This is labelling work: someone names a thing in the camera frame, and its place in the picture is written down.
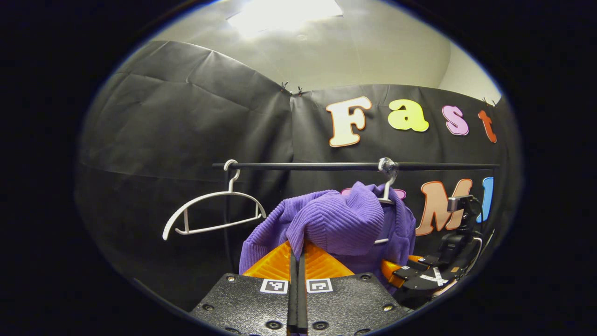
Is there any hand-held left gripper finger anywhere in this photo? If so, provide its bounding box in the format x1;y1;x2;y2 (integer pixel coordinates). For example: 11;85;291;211
298;240;411;336
189;240;299;336

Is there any white plastic hanger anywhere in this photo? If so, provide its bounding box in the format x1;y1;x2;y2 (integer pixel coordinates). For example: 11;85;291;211
162;159;267;241
373;157;400;245

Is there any purple ribbed shirt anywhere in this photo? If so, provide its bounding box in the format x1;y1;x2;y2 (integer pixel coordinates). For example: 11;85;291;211
239;181;417;294

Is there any black clothes rack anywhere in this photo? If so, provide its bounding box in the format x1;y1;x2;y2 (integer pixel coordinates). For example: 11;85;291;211
212;161;500;275

